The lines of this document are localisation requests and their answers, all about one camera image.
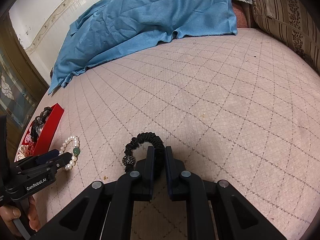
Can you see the brown striped pillow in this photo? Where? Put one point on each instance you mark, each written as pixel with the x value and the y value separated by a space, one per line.
pixel 290 22

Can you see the red white plaid scrunchie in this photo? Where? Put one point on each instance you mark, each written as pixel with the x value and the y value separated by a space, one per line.
pixel 28 138

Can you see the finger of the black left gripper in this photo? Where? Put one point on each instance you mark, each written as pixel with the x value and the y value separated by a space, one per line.
pixel 34 161
pixel 60 161

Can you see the white floral scrunchie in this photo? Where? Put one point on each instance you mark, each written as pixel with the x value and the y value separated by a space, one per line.
pixel 23 152

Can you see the maroon headboard cushion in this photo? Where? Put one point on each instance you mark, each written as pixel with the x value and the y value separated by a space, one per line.
pixel 241 19

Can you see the grey black fur scrunchie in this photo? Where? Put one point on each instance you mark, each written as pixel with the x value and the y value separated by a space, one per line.
pixel 39 123

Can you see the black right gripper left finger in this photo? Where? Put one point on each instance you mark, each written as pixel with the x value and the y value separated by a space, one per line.
pixel 103 211

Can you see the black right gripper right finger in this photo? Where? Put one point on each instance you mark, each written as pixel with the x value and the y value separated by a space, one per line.
pixel 215 210

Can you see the brown wooden glass door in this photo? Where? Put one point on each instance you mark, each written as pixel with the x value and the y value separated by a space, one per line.
pixel 22 87

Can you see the person's left hand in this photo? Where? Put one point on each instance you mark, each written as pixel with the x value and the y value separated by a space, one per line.
pixel 10 213

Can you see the red cardboard tray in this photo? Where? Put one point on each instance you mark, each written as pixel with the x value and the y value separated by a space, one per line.
pixel 44 141

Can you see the pink quilted mattress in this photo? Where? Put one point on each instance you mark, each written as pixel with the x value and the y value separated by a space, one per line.
pixel 243 108

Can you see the blue cloth blanket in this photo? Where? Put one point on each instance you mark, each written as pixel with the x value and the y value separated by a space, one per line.
pixel 111 29

